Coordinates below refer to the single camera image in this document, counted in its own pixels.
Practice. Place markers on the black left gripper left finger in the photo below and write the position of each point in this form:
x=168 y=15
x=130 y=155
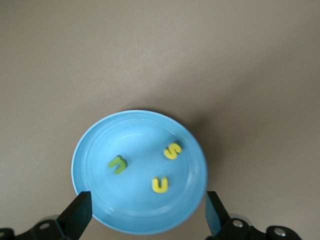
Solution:
x=75 y=215

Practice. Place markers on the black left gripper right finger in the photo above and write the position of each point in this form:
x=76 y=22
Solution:
x=215 y=215

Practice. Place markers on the yellow foam letter n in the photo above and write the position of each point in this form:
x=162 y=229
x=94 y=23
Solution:
x=160 y=187

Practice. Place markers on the green foam letter u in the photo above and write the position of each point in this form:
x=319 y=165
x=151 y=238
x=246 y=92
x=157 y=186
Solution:
x=118 y=167

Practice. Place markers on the yellow foam letter s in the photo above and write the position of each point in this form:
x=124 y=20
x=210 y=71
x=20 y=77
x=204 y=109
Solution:
x=172 y=151

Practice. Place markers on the blue plate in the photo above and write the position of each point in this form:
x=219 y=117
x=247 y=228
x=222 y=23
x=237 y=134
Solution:
x=140 y=207

